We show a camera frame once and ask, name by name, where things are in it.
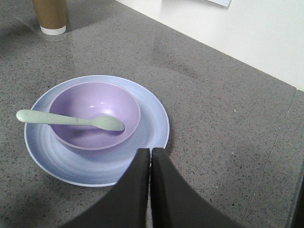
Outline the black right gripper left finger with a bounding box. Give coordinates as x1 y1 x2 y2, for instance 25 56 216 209
62 149 151 228

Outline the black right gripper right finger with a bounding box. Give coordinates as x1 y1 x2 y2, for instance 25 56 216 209
151 148 241 228

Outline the pale green plastic spoon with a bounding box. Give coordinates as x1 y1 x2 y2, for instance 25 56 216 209
16 109 125 131

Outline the purple plastic bowl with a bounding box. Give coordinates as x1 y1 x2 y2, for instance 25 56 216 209
48 81 141 153

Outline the brown paper cup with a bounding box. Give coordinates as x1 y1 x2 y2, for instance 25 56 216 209
32 0 67 36

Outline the light blue plastic plate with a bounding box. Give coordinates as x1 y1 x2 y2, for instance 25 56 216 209
24 75 170 187

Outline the white paper sheet on wall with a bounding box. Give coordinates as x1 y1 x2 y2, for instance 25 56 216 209
208 0 231 7

